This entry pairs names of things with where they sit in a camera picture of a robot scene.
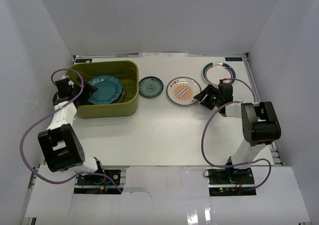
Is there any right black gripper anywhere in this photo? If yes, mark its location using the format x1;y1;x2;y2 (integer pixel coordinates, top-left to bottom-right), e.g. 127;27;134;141
194;85;222;111

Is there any teal scalloped plate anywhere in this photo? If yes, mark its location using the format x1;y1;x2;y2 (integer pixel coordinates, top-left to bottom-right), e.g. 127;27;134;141
88;75;124;105

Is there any white plate teal maroon rim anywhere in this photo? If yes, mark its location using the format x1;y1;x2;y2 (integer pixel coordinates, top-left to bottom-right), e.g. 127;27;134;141
201;62;236;86

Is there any white plate orange sunburst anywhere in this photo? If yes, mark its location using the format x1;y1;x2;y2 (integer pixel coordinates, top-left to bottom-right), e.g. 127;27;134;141
166;77;202;106

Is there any grey plate with deer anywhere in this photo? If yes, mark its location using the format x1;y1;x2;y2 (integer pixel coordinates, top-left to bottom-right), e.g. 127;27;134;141
116;86;126;103

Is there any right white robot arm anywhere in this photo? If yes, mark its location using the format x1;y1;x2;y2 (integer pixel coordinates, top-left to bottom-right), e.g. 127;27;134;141
194;79;281;185

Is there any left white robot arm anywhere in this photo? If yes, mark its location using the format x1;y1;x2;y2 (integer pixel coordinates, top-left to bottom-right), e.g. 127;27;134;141
38;77;105;185

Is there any olive green plastic bin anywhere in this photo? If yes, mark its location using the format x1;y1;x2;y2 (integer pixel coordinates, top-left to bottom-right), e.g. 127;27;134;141
71;60;139;119

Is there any small teal patterned plate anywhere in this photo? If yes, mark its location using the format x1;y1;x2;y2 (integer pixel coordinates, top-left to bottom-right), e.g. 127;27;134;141
139;76;164;98

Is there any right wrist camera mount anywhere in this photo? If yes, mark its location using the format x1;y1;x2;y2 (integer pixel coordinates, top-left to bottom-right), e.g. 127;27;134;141
219;78;234;85

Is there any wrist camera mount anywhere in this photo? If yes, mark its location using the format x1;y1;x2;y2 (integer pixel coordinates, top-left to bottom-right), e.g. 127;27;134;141
219;78;234;85
55;76;74;88

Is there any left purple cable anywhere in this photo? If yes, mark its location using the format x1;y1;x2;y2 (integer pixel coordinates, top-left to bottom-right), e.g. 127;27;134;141
21;68;123;195

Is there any purple cable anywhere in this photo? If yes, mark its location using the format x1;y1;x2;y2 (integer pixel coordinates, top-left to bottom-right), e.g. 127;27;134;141
201;78;272;190
21;68;123;195

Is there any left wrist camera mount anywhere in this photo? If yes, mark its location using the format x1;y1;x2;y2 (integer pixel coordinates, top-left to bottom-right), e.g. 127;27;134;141
55;76;74;88

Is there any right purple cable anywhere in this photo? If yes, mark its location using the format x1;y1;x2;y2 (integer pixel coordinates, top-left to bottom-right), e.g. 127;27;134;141
201;78;272;190

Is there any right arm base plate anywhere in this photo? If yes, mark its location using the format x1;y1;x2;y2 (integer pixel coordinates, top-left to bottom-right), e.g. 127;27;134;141
203;168;257;197

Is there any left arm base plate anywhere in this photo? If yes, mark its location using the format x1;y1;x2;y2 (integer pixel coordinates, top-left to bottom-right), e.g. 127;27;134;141
74;169;124;195

